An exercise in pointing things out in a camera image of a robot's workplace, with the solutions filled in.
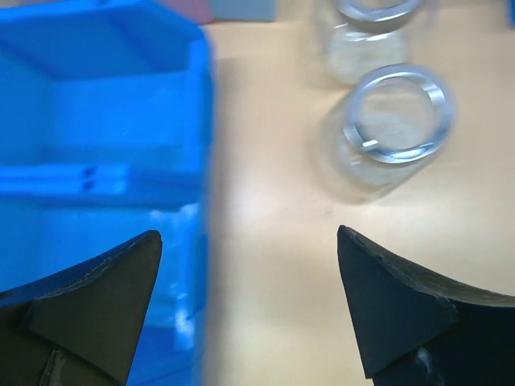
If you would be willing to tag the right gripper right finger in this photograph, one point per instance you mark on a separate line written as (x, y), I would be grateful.
(414, 326)

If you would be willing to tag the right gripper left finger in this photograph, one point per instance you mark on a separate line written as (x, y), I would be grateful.
(80, 326)

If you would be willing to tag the glass jar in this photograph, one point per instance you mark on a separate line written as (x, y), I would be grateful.
(391, 124)
(356, 37)

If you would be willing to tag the large blue divided bin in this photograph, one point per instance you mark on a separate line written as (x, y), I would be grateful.
(106, 133)

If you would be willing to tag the pastel compartment organizer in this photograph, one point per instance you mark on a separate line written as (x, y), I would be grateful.
(232, 10)

